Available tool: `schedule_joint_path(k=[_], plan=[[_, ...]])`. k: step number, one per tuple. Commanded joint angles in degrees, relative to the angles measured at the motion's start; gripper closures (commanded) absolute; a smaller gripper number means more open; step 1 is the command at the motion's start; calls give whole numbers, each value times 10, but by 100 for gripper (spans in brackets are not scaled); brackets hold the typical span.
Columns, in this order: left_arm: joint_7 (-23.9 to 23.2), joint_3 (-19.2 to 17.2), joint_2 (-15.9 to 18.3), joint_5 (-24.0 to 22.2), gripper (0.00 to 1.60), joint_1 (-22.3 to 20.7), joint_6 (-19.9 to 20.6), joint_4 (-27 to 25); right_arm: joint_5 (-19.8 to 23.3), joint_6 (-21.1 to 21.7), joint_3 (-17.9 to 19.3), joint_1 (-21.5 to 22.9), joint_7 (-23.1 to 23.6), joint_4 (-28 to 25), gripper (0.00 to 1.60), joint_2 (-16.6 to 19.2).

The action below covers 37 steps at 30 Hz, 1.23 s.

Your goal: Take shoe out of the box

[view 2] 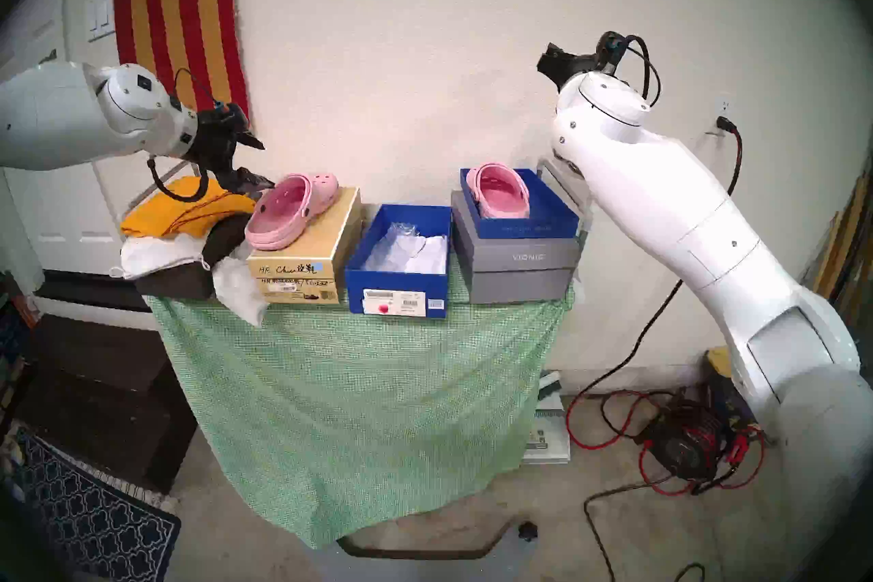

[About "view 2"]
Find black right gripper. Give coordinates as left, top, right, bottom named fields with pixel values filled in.
left=536, top=31, right=628, bottom=93

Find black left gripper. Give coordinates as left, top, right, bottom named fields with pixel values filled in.
left=181, top=103, right=276, bottom=197

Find pink clog shoe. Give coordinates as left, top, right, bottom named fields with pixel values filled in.
left=466, top=163, right=531, bottom=219
left=245, top=172, right=340, bottom=251

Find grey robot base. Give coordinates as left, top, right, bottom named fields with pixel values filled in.
left=300, top=519, right=539, bottom=582

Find gold shoe box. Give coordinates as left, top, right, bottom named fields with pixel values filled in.
left=247, top=185, right=362, bottom=305

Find blue shoe box lid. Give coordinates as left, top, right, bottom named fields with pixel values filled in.
left=460, top=168, right=580, bottom=240

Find open blue shoe box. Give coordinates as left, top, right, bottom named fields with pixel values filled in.
left=344, top=204, right=453, bottom=319

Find grey Vionic shoe box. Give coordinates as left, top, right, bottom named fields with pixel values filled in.
left=450, top=191, right=580, bottom=304

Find white box stack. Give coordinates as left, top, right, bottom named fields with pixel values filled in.
left=522, top=371, right=571, bottom=465

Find orange cloth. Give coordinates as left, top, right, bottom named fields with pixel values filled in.
left=120, top=176, right=257, bottom=239

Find crumpled white cloth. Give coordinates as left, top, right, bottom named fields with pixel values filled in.
left=211, top=240, right=273, bottom=328

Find red yellow striped flag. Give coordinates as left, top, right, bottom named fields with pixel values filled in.
left=113, top=0, right=250, bottom=126

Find white panel door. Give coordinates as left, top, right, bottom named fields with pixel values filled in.
left=0, top=0, right=130, bottom=278

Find green checkered tablecloth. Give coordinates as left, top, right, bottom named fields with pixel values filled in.
left=147, top=253, right=577, bottom=551

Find dark wooden step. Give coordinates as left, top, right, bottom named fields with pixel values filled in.
left=14, top=274, right=198, bottom=496

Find wooden sticks bundle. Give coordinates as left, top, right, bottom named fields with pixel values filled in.
left=805, top=175, right=873, bottom=315

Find blue white ceramic pot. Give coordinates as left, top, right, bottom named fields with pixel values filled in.
left=702, top=369, right=771, bottom=445

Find blue patterned rug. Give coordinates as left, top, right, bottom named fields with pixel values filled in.
left=0, top=427, right=181, bottom=582

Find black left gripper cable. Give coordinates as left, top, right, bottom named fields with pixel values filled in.
left=147, top=68, right=229, bottom=203

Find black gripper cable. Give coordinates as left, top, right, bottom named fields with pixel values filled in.
left=609, top=33, right=661, bottom=108
left=147, top=68, right=229, bottom=203

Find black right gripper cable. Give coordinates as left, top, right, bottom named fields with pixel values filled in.
left=609, top=33, right=661, bottom=108

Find grey cart handle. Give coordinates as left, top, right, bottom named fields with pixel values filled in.
left=535, top=156, right=593, bottom=240
left=125, top=161, right=178, bottom=220

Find white drawstring dust bag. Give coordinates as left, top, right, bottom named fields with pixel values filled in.
left=109, top=232, right=212, bottom=280

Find white light switch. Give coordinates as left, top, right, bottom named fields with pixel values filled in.
left=85, top=0, right=115, bottom=43

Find black cable along wall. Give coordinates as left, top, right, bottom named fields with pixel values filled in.
left=569, top=277, right=686, bottom=399

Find black cable reel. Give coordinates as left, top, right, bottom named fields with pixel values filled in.
left=645, top=403, right=727, bottom=486

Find black floor cable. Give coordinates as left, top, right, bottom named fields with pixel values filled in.
left=583, top=482, right=707, bottom=582

